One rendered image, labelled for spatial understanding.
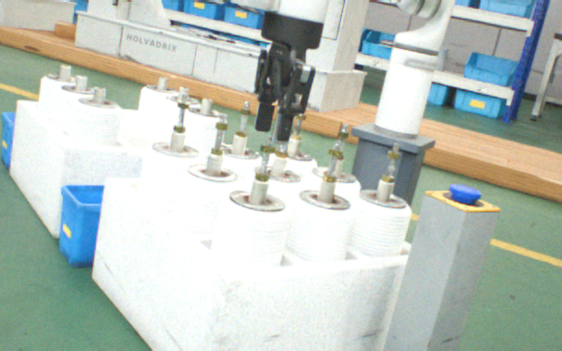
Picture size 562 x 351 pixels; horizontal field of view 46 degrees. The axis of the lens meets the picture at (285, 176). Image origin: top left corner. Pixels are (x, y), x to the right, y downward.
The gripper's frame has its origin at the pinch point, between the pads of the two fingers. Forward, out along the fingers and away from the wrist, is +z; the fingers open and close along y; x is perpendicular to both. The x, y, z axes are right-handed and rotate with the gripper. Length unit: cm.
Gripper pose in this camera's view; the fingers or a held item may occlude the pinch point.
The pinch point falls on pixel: (272, 127)
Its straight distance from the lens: 85.2
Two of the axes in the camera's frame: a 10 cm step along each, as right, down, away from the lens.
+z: -2.0, 9.5, 2.4
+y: -3.6, -3.0, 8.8
